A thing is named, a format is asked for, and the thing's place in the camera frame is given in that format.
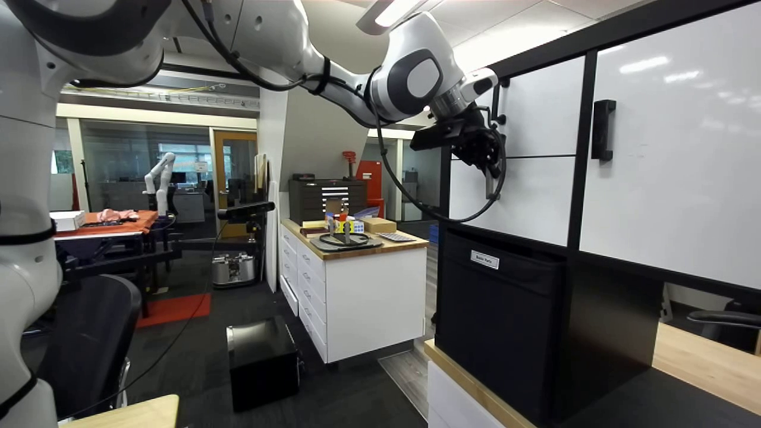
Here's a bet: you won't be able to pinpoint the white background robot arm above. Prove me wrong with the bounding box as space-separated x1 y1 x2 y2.
142 152 176 216

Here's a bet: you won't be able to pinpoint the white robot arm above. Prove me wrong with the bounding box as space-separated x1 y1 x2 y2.
0 0 497 428

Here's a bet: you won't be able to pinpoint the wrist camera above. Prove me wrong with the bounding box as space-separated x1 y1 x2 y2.
411 121 462 149

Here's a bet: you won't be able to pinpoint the dark chair at right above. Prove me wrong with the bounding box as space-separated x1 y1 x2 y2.
688 300 761 354

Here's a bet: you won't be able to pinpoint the black office chair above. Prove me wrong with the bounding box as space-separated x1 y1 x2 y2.
39 272 140 419

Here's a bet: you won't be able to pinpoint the colourful items on counter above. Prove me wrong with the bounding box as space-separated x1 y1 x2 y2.
316 195 379 251

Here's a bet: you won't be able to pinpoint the white drawer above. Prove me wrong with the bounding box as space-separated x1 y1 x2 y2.
450 156 573 244
478 57 585 156

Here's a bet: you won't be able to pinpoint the red floor mat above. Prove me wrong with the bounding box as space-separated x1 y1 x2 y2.
138 292 211 328

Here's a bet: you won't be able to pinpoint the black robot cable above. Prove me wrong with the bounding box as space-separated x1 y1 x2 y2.
179 0 510 225

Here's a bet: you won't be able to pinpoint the black storage basket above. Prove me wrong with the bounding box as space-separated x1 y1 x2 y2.
435 232 564 422

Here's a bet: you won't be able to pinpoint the white island cabinet wood top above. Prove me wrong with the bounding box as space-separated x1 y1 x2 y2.
279 221 428 363

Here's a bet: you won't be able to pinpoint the white cabinet door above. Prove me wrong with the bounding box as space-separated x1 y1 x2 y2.
580 0 761 288

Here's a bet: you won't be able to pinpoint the silver case on floor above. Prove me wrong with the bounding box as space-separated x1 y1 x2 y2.
211 251 254 288

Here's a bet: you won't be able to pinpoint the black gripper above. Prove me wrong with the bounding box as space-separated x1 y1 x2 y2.
444 77 510 178

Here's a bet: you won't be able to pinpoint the white box on table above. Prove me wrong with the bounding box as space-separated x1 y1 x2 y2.
50 212 85 232

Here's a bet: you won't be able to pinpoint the black shelf cabinet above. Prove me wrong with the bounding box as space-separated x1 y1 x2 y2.
440 0 761 428

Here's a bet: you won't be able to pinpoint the black box on floor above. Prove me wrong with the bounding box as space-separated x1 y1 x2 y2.
227 315 299 414

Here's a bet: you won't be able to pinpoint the red work table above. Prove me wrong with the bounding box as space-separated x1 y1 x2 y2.
54 208 180 294

